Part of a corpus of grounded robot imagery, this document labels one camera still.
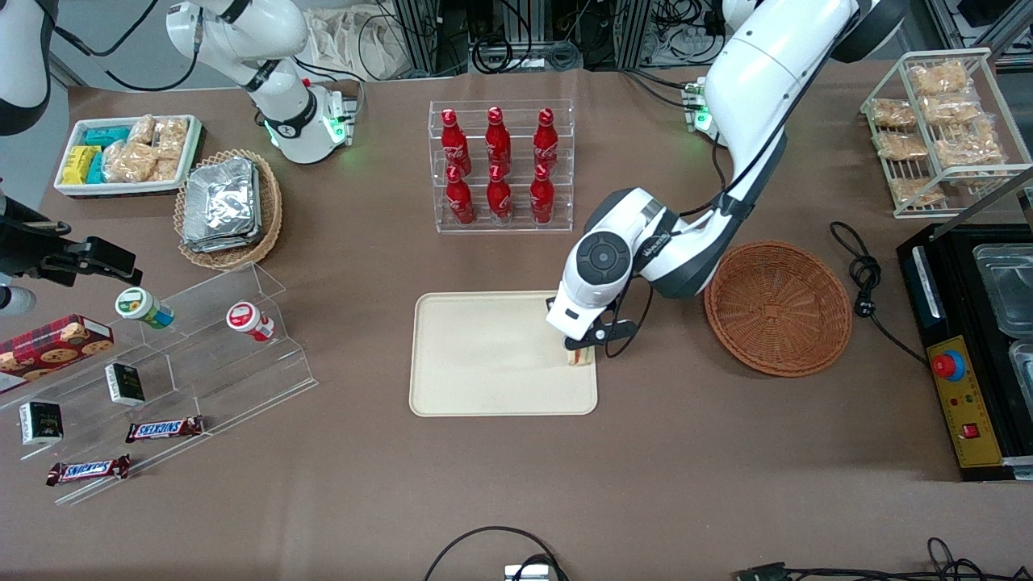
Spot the yellow snack packet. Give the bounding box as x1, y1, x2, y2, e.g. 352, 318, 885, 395
61, 145, 102, 186

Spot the red cookie box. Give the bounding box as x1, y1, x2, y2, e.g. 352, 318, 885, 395
0, 314, 115, 395

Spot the black looped cable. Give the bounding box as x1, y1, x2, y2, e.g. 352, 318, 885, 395
423, 525, 571, 581

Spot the cream plastic tray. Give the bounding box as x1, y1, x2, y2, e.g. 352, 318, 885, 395
409, 290, 599, 417

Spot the green lid snack cup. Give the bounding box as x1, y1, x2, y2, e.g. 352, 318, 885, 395
115, 286, 175, 330

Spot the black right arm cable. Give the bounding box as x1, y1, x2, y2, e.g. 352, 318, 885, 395
47, 0, 204, 93

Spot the white rectangular snack bin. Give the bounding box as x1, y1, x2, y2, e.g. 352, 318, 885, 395
53, 114, 203, 198

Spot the white cloth bag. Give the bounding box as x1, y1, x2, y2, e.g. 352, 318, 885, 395
305, 5, 414, 82

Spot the red lid snack cup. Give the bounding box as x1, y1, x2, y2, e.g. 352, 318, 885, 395
225, 300, 276, 343

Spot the small clear plastic container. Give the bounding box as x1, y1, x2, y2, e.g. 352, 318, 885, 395
1008, 340, 1033, 404

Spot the bagged fried snack pack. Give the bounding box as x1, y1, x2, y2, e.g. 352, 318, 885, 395
922, 92, 987, 126
891, 176, 945, 206
909, 61, 971, 98
876, 132, 931, 162
870, 98, 918, 130
935, 121, 1006, 169

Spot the coiled black cable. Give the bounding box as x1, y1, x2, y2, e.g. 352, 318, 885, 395
470, 34, 527, 75

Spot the aluminium frame post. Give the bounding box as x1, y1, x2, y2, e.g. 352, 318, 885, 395
394, 0, 442, 78
615, 0, 653, 70

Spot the black connector cable bundle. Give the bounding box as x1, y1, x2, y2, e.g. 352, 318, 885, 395
733, 536, 1033, 581

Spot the black left camera mount bracket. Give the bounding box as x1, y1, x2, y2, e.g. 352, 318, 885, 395
588, 318, 639, 348

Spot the oval light wicker basket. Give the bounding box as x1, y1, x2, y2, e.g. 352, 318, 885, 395
174, 148, 284, 270

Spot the grey metal bar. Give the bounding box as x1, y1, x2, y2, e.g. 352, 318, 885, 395
946, 164, 1033, 222

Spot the white wire rack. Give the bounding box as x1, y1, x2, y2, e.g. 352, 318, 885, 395
859, 47, 1033, 220

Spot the round brown wicker basket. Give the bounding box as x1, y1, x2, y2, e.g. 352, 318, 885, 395
704, 240, 854, 378

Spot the silver foil packet stack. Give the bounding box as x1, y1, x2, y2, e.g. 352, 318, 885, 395
182, 157, 262, 253

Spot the clear acrylic stepped display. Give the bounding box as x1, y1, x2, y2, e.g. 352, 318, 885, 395
0, 261, 319, 507

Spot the large clear plastic container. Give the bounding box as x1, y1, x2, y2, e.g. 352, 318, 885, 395
971, 243, 1033, 339

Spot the red cola bottle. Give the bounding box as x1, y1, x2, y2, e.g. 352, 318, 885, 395
529, 164, 556, 225
533, 107, 561, 172
486, 165, 514, 225
440, 108, 472, 175
485, 106, 513, 172
445, 165, 476, 226

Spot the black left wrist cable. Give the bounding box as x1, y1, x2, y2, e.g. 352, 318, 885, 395
604, 121, 808, 361

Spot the black appliance base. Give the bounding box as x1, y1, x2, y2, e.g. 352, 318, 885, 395
897, 221, 1033, 483

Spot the Snickers chocolate bar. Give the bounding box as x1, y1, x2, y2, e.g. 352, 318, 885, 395
45, 454, 132, 487
124, 415, 205, 444

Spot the small black box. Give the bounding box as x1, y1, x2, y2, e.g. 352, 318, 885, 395
19, 400, 65, 446
104, 362, 147, 407

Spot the yellow control panel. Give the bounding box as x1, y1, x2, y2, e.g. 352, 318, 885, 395
926, 334, 1006, 470

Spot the clear acrylic bottle rack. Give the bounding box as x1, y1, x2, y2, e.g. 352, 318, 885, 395
429, 99, 575, 234

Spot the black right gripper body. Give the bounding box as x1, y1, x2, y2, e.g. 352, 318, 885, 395
0, 194, 91, 288

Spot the black power cable with plug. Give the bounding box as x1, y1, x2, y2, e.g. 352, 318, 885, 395
829, 220, 931, 366

